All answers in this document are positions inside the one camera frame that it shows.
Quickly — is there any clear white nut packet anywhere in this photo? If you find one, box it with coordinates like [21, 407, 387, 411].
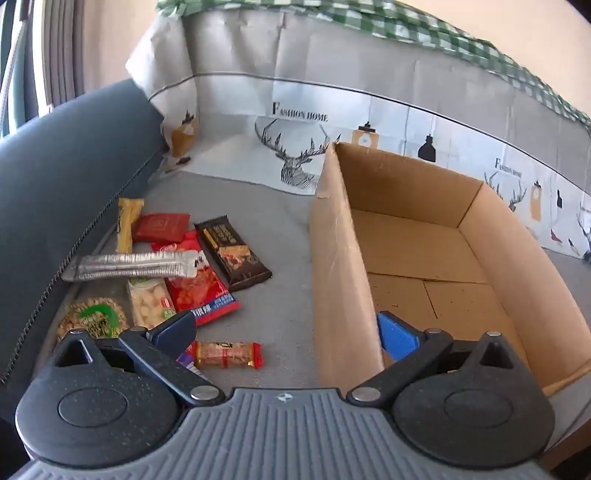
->
[127, 278, 178, 329]

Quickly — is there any brown cardboard box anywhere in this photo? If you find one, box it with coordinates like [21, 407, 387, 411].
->
[308, 141, 591, 397]

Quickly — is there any red spicy snack packet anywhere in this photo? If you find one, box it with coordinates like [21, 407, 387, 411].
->
[151, 231, 243, 326]

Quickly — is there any yellow snack bar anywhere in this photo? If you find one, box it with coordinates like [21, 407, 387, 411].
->
[115, 198, 145, 254]

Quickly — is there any green checked cloth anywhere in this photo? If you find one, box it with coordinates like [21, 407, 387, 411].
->
[154, 0, 591, 125]

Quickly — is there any grey curtain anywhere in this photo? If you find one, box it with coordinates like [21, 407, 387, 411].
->
[0, 0, 88, 139]

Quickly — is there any dark brown snack packet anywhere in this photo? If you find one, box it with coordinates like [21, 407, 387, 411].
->
[194, 215, 273, 292]

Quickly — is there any small orange candy packet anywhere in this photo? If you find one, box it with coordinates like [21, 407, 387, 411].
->
[193, 340, 263, 369]

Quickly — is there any white deer-printed cloth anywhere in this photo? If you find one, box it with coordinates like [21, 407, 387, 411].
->
[126, 9, 591, 264]

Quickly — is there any blue sofa cushion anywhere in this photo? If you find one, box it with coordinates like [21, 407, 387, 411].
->
[0, 78, 167, 398]

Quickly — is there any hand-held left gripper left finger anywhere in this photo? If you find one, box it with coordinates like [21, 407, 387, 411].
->
[55, 310, 225, 408]

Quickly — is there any purple snack packet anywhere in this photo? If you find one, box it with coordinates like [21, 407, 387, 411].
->
[178, 348, 208, 381]

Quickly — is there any red square snack packet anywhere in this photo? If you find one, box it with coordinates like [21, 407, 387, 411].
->
[131, 213, 191, 244]

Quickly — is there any silver stick packet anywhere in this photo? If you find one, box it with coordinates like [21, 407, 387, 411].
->
[61, 251, 198, 283]

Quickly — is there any green round peanut packet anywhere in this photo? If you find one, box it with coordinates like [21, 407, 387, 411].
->
[56, 298, 130, 342]

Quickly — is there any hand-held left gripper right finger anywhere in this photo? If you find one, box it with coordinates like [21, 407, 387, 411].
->
[346, 311, 527, 408]

